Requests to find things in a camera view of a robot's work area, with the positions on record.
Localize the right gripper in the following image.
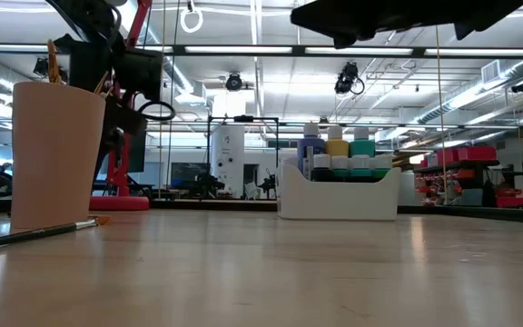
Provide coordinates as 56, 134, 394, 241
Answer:
291, 0, 523, 49

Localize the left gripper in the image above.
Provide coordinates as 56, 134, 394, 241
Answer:
54, 26, 165, 104

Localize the black paintbrush gold ferrule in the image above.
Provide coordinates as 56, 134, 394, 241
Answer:
92, 70, 110, 99

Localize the black paintbrush yellow band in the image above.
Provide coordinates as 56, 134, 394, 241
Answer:
45, 38, 62, 85

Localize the tan plastic cup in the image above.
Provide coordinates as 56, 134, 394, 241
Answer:
10, 80, 107, 231

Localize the large yellow paint bottle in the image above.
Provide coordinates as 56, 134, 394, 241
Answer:
324, 125, 350, 158

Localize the large turquoise paint bottle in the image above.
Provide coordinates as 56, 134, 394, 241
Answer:
349, 126, 376, 158

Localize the large blue paint bottle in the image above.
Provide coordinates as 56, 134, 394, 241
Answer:
296, 122, 326, 181

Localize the small black paint bottle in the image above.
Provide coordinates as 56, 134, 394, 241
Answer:
311, 154, 333, 183

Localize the small green paint bottle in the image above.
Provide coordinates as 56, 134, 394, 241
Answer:
372, 154, 393, 180

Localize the short black paintbrush silver ferrule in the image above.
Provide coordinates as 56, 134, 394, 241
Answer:
0, 215, 112, 254

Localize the black monitor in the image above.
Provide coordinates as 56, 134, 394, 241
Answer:
127, 130, 148, 174

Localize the black rectangular stand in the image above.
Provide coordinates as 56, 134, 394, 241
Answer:
205, 114, 281, 201

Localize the red desk lamp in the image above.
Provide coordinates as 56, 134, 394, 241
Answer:
89, 0, 153, 213

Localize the thin tan pole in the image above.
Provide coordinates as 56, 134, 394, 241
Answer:
434, 25, 448, 206

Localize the white cylindrical tank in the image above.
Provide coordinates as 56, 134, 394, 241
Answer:
210, 124, 246, 200

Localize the black background robot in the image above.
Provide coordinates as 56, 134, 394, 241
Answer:
259, 168, 281, 201

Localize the white plastic bin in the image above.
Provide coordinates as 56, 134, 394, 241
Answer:
277, 163, 402, 223

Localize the rack with red bins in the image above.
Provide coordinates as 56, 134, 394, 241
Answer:
418, 144, 523, 209

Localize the black ceiling camera with cable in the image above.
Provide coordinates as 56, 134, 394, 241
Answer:
333, 62, 365, 97

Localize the white hanging ring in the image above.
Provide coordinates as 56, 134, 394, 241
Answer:
179, 6, 204, 35

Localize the dark wall screen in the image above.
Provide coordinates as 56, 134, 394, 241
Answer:
170, 162, 212, 188

